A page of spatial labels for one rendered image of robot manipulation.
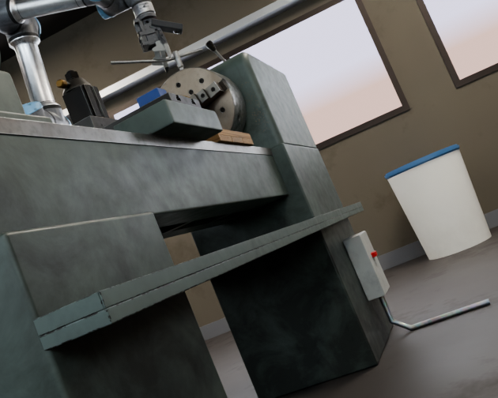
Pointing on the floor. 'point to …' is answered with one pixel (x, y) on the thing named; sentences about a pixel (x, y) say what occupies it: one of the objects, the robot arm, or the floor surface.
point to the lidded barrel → (440, 202)
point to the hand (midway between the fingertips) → (170, 65)
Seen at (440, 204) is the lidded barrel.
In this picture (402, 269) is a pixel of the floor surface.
